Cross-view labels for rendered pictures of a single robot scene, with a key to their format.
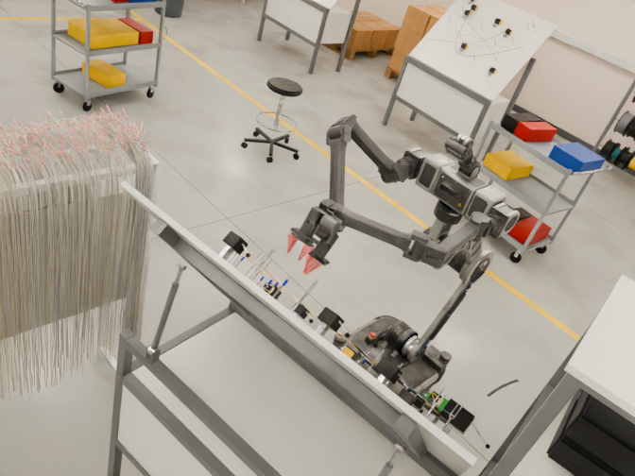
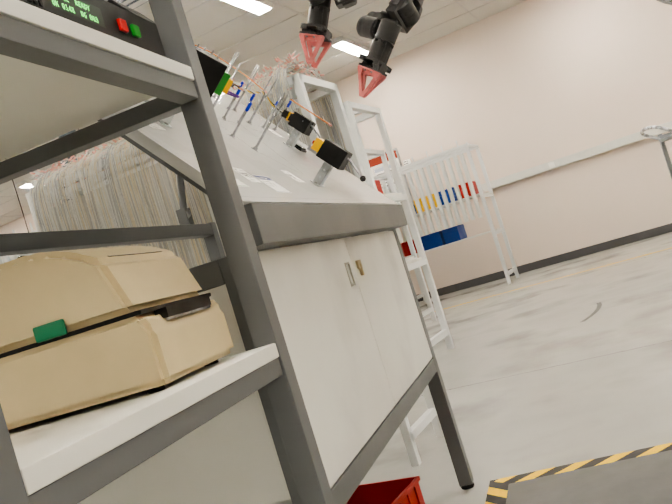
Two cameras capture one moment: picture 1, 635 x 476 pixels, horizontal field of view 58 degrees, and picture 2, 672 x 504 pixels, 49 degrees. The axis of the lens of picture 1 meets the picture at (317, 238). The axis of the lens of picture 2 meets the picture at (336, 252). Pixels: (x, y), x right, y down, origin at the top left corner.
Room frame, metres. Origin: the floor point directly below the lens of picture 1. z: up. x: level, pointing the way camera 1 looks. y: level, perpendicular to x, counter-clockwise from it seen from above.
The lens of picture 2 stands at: (1.23, -1.88, 0.73)
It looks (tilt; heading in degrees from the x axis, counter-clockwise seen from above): 2 degrees up; 77
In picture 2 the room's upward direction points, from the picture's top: 17 degrees counter-clockwise
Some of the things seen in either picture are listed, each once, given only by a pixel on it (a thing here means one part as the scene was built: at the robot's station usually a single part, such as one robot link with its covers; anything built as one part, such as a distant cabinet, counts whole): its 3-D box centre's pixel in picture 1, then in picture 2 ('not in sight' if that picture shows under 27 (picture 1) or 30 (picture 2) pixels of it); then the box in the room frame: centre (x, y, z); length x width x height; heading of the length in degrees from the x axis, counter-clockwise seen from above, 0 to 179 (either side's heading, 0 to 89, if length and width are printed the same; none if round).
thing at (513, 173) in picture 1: (526, 190); not in sight; (4.78, -1.66, 0.54); 0.99 x 0.50 x 1.08; 47
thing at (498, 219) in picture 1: (490, 224); not in sight; (2.18, -0.69, 1.45); 0.09 x 0.08 x 0.12; 54
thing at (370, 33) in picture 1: (359, 34); not in sight; (9.40, 0.36, 0.22); 1.20 x 0.80 x 0.44; 146
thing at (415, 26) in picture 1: (443, 57); not in sight; (8.45, -0.92, 0.52); 1.20 x 0.81 x 1.04; 55
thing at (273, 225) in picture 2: (334, 381); (344, 221); (1.63, -0.24, 0.83); 1.18 x 0.05 x 0.06; 61
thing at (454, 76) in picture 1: (462, 78); not in sight; (6.53, -1.00, 0.83); 1.18 x 0.72 x 1.65; 52
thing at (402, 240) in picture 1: (371, 228); not in sight; (1.85, -0.18, 1.45); 0.43 x 0.06 x 0.11; 80
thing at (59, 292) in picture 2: not in sight; (79, 326); (1.10, -0.89, 0.76); 0.30 x 0.21 x 0.20; 155
